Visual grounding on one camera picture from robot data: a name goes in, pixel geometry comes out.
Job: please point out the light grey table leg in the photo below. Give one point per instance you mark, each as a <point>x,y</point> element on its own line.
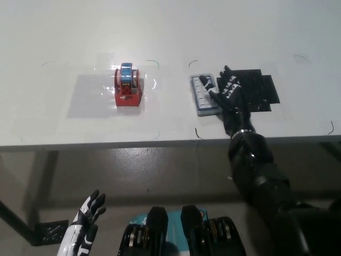
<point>45,186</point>

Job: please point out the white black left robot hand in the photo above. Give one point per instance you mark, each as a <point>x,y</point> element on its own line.
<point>82,221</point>

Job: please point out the clear plastic sheet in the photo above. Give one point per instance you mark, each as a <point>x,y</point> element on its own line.
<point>88,101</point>

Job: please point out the red tape dispenser with roll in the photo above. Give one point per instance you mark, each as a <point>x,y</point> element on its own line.
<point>128,93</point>

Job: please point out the black tape patch on table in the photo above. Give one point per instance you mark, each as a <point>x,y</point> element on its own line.
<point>259,88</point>

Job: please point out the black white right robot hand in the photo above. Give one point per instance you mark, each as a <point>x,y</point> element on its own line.
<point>233,106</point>

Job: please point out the black floor tape patch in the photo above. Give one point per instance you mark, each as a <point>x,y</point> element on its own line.
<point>50,232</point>

